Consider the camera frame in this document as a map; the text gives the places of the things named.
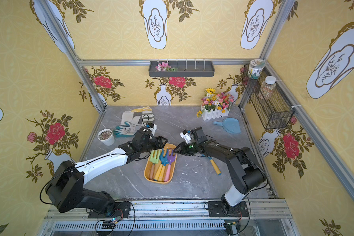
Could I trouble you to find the purple rake pink handle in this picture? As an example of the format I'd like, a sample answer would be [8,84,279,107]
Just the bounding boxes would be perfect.
[164,148,176,183]

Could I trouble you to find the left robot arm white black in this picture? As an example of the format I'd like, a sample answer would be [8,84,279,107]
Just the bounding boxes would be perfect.
[41,128,168,216]

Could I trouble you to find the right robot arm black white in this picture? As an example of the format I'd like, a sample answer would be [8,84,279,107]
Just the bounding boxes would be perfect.
[174,127,267,207]

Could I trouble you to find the yellow plastic storage tray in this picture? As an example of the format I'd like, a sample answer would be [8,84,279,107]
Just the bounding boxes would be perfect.
[144,144,177,184]

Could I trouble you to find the teal white garden glove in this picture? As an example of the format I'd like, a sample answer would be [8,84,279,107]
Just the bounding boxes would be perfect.
[113,122,143,137]

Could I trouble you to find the white grey work glove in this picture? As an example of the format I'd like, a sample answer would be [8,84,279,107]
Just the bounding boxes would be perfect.
[121,106,155,125]

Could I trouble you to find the white cup with pebbles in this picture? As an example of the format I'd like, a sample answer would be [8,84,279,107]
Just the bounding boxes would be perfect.
[97,129,115,146]

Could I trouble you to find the light blue dustpan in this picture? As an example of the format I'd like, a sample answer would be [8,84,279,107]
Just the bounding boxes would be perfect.
[213,118,241,134]

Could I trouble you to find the flowers in white fence planter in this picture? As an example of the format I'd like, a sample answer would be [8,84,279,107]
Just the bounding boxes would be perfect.
[196,88,235,121]

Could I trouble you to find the pink artificial flowers on shelf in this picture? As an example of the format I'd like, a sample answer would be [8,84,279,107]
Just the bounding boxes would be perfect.
[155,62,177,72]

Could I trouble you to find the clear bottle colourful beads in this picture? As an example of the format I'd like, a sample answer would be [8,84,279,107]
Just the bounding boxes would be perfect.
[258,76,276,100]

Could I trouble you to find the white lidded jar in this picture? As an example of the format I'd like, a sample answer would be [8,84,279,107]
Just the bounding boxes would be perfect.
[248,59,266,79]

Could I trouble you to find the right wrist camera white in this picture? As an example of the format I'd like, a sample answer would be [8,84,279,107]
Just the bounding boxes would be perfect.
[180,130,193,144]

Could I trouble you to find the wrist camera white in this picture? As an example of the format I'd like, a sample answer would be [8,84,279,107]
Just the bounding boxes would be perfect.
[146,123,157,136]
[180,130,193,144]

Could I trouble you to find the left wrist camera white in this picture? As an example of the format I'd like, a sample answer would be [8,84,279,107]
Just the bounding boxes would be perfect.
[146,123,157,136]

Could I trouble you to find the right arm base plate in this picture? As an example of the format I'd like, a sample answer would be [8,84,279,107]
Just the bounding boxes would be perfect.
[207,201,249,217]

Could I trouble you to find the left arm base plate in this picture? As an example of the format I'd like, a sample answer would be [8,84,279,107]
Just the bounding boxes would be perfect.
[88,201,132,219]

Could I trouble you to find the grey wall shelf tray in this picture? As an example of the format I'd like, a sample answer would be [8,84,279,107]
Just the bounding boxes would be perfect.
[148,60,215,77]

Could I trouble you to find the black wire mesh basket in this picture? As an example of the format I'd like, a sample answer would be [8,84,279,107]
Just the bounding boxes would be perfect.
[239,65,295,129]

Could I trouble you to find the left circuit board with wires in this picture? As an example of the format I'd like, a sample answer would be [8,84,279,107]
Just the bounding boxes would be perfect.
[94,216,123,236]

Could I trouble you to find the circuit board with wires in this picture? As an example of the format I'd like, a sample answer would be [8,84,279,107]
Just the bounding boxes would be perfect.
[94,216,123,236]
[224,220,249,236]

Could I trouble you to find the right circuit board with wires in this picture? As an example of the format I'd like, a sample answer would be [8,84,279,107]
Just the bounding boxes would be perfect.
[224,220,249,236]

